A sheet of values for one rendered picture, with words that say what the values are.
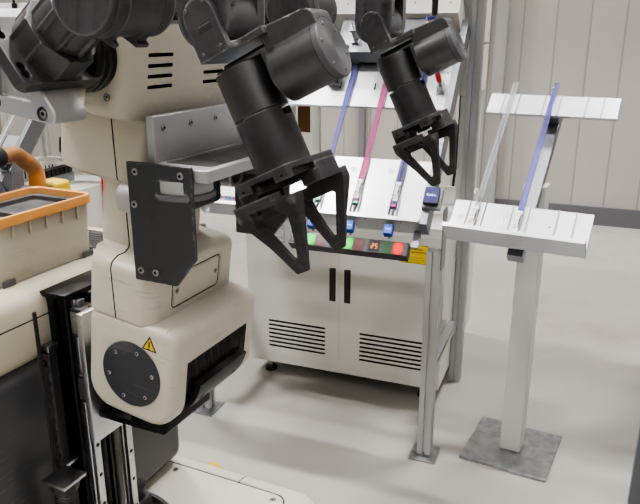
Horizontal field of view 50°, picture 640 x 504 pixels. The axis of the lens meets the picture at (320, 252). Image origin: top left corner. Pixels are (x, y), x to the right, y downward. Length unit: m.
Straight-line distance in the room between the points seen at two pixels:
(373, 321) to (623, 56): 2.90
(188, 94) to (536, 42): 3.89
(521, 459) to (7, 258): 1.55
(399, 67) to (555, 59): 3.72
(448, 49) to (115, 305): 0.60
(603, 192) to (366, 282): 2.80
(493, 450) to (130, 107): 1.61
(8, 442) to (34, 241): 0.32
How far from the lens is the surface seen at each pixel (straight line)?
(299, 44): 0.64
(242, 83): 0.67
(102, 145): 1.01
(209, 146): 1.01
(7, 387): 1.20
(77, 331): 1.15
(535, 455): 2.21
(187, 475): 1.61
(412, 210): 1.88
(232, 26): 0.67
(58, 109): 0.83
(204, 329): 1.03
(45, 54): 0.81
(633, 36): 4.74
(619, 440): 2.39
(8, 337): 1.17
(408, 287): 2.25
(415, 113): 1.06
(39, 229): 1.24
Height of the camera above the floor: 1.20
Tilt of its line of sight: 18 degrees down
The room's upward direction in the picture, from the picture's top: straight up
